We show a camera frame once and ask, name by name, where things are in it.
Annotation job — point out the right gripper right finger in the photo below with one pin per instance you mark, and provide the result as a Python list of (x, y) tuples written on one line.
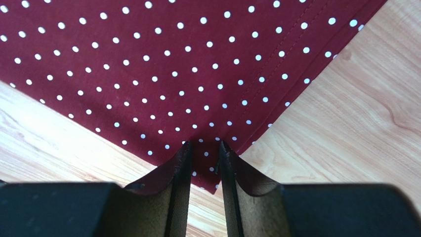
[(258, 206)]

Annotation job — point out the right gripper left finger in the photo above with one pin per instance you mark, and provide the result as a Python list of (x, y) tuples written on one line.
[(155, 205)]

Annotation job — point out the red polka dot skirt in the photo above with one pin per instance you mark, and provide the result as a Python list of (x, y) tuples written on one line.
[(150, 75)]

